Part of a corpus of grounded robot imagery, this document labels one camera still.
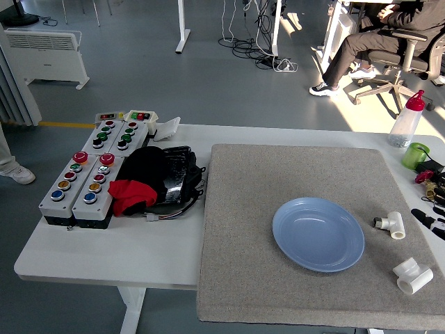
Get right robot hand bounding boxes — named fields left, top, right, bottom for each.
left=410, top=207, right=445, bottom=241

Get white tee fitting metal thread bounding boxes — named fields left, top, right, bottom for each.
left=373, top=211, right=406, bottom=241

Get large white tee pipe fitting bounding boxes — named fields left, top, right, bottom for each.
left=392, top=257, right=435, bottom=296

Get blue ceramic plate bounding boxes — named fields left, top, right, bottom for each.
left=272, top=197, right=366, bottom=273

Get black power adapter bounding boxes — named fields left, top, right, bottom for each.
left=415, top=159, right=445, bottom=178

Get green translucent cup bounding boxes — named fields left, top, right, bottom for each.
left=401, top=142, right=431, bottom=170

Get clear bottle red cap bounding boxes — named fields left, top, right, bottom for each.
left=387, top=89, right=426, bottom=148

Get grey office chair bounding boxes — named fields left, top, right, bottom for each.
left=353, top=27, right=445, bottom=116

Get grey-brown felt mat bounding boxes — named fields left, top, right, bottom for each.
left=196, top=143, right=445, bottom=331

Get seated person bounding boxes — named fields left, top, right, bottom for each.
left=309, top=0, right=445, bottom=97

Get white desk leg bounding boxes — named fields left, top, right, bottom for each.
left=270, top=0, right=282, bottom=57
left=175, top=0, right=191, bottom=54

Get black foil-wrapped device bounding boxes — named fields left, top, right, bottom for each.
left=152, top=145, right=208, bottom=207

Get white plastic cover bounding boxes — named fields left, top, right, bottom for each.
left=152, top=116, right=181, bottom=142

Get black cloth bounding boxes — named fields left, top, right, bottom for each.
left=114, top=145, right=168, bottom=216

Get red cloth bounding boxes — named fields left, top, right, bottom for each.
left=107, top=180, right=158, bottom=216

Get grey box red green buttons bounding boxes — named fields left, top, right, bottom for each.
left=80, top=120, right=125, bottom=154
left=108, top=120, right=149, bottom=154

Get white table leg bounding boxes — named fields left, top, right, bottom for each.
left=117, top=287, right=147, bottom=334

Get grey box emergency stop button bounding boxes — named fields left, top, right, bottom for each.
left=71, top=153, right=125, bottom=230
left=38, top=152, right=99, bottom=226

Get white panel heater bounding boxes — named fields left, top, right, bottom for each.
left=5, top=27, right=90, bottom=90

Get standing person's leg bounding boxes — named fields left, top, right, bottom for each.
left=0, top=121, right=37, bottom=185

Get white ribbed partition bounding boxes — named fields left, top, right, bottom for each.
left=0, top=22, right=43, bottom=127

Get black fan base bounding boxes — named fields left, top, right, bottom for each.
left=2, top=0, right=40, bottom=26

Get brass valve red handle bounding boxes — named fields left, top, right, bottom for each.
left=414, top=169, right=444, bottom=201

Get white desk frame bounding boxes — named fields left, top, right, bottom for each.
left=316, top=0, right=357, bottom=70

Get black floor cable bundle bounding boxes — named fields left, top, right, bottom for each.
left=218, top=0, right=279, bottom=69

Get white connector with wires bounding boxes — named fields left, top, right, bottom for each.
left=140, top=200, right=195, bottom=222

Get white switch box green red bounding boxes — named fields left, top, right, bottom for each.
left=124, top=109, right=160, bottom=133

